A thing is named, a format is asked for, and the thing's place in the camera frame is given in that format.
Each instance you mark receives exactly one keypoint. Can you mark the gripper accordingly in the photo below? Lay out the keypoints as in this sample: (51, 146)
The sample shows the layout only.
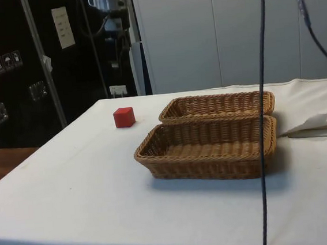
(116, 21)

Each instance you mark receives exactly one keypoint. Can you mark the red cube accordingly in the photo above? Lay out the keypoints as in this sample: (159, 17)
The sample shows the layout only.
(124, 117)

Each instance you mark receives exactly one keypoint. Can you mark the wicker basket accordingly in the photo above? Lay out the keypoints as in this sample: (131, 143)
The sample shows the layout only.
(217, 105)
(207, 158)

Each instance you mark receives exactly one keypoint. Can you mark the pale grey locker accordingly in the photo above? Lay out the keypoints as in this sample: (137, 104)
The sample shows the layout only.
(273, 30)
(176, 40)

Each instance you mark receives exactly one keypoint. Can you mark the black cabinet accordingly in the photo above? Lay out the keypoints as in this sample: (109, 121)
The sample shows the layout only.
(4, 33)

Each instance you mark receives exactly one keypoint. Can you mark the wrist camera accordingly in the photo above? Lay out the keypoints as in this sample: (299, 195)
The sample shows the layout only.
(91, 0)

